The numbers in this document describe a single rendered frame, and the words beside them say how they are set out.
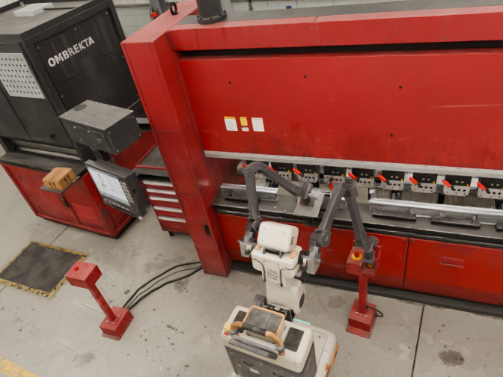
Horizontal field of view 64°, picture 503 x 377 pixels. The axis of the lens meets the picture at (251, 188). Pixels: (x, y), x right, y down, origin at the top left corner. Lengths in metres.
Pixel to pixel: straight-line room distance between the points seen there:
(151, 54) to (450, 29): 1.70
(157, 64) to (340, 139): 1.28
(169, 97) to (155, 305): 2.05
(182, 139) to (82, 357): 2.13
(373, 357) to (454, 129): 1.79
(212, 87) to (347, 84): 0.91
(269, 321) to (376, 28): 1.77
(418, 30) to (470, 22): 0.24
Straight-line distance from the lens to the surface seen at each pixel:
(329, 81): 2.58
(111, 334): 4.00
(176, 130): 2.93
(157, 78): 2.77
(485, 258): 3.27
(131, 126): 2.71
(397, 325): 3.60
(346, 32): 2.43
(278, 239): 2.35
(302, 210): 3.00
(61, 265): 4.89
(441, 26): 2.40
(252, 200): 2.55
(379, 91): 2.57
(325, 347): 3.15
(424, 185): 2.94
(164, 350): 3.72
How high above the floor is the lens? 3.04
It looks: 38 degrees down
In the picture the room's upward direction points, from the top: 12 degrees counter-clockwise
